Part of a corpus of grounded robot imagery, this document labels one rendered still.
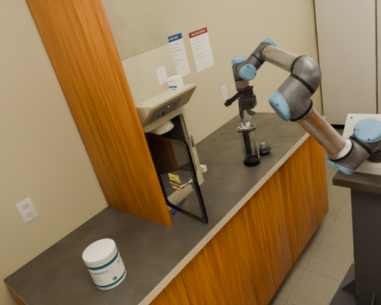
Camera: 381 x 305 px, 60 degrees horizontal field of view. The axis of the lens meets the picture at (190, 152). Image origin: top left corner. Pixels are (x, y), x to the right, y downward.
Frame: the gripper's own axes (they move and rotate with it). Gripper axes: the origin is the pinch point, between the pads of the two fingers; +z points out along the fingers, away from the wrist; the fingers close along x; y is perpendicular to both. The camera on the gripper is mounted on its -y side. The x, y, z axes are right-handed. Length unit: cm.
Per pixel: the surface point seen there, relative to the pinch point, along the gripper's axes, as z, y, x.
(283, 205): 60, 13, 6
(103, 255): 11, -28, -99
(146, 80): -40, -28, -41
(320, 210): 99, 26, 56
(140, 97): -34, -29, -47
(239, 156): 25.8, -10.5, 8.2
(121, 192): 13, -53, -55
